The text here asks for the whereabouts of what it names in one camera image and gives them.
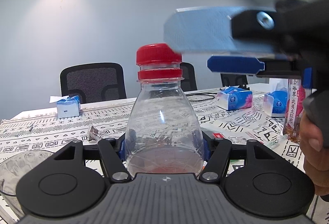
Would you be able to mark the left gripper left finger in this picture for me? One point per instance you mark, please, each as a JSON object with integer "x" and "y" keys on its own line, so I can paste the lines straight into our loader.
{"x": 121, "y": 151}

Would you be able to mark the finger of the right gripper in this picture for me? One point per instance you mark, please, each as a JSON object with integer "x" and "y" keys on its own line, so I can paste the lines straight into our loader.
{"x": 235, "y": 65}
{"x": 208, "y": 30}

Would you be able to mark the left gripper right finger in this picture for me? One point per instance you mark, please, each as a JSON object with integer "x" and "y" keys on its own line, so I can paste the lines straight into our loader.
{"x": 208, "y": 140}

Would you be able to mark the clear plastic bottle red label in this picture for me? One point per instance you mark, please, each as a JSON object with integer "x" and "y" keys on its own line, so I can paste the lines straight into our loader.
{"x": 163, "y": 135}

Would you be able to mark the red bottle cap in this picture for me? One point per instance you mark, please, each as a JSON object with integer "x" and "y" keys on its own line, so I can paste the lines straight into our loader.
{"x": 158, "y": 53}

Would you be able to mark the tea bottle pink label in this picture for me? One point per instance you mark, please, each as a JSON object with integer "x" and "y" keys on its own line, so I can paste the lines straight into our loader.
{"x": 294, "y": 109}

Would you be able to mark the person's right hand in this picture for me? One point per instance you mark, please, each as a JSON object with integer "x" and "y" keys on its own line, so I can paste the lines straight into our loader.
{"x": 316, "y": 156}

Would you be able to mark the black mesh chair far right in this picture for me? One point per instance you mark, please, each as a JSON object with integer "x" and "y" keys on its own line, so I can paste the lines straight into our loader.
{"x": 234, "y": 80}

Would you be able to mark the black mesh chair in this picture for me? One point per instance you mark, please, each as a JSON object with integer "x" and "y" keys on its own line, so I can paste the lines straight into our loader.
{"x": 234, "y": 80}
{"x": 189, "y": 81}
{"x": 93, "y": 82}

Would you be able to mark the crumpled silver wrapper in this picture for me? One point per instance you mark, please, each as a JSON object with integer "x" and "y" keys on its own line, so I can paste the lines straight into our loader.
{"x": 93, "y": 134}

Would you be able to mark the blue pink tissue pack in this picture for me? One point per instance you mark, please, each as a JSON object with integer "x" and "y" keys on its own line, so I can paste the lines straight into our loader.
{"x": 234, "y": 98}

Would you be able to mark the black mesh chair far middle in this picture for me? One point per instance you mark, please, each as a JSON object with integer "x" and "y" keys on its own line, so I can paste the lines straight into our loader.
{"x": 189, "y": 81}

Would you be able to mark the panda chopsticks plastic packet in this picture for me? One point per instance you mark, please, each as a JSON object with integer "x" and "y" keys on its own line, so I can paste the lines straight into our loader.
{"x": 275, "y": 142}

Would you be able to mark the blue white tissue box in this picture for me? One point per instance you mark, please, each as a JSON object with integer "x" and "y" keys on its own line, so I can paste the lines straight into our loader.
{"x": 67, "y": 106}

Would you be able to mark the black mesh chair far left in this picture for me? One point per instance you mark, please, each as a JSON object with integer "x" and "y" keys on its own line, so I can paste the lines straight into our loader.
{"x": 93, "y": 82}

